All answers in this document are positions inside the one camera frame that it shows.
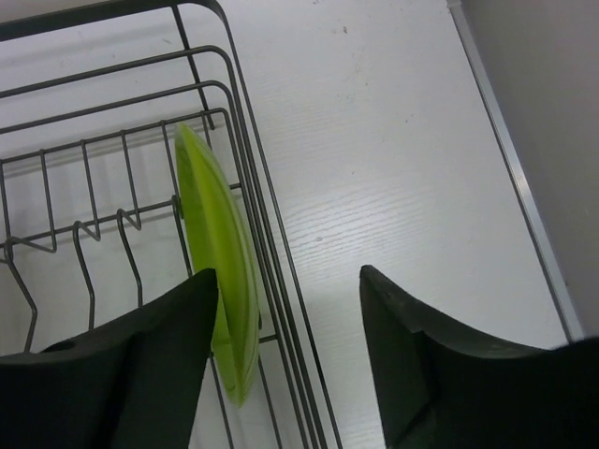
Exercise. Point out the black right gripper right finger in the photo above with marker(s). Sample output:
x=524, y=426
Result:
x=440, y=383

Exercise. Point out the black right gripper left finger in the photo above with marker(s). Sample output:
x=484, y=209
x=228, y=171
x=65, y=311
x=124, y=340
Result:
x=133, y=382

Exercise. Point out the lime green plate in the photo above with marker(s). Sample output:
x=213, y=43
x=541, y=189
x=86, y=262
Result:
x=218, y=238

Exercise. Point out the grey wire dish rack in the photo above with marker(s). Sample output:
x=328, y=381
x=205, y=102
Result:
x=91, y=221

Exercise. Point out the aluminium table edge rail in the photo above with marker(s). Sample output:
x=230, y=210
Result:
x=563, y=303

